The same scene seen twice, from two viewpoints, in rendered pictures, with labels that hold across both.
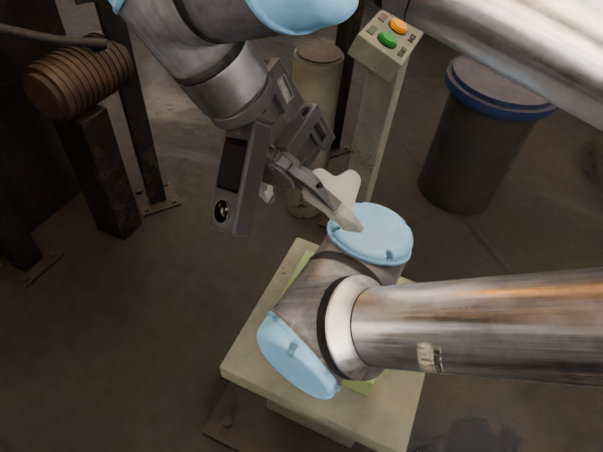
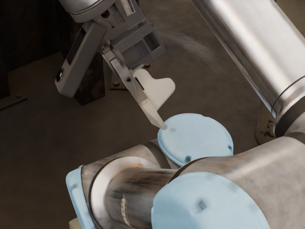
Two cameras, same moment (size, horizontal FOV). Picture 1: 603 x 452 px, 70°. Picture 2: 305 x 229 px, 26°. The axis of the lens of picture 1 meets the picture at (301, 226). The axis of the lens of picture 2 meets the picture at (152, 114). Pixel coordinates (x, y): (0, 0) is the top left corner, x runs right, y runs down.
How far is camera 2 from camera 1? 0.58 m
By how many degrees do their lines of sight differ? 25
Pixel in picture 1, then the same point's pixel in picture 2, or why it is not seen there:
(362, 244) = (172, 143)
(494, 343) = (139, 200)
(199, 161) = (194, 53)
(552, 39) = (220, 20)
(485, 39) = (199, 9)
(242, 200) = (71, 71)
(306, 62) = not seen: outside the picture
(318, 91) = (296, 12)
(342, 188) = (155, 90)
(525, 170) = not seen: outside the picture
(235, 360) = not seen: hidden behind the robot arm
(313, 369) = (78, 207)
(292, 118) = (131, 27)
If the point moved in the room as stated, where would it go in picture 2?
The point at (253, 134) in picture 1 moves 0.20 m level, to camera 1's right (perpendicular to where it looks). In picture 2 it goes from (90, 29) to (212, 87)
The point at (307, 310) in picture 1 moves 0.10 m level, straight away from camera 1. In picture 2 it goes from (96, 168) to (142, 129)
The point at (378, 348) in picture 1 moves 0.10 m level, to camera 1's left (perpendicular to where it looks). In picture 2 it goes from (111, 201) to (54, 166)
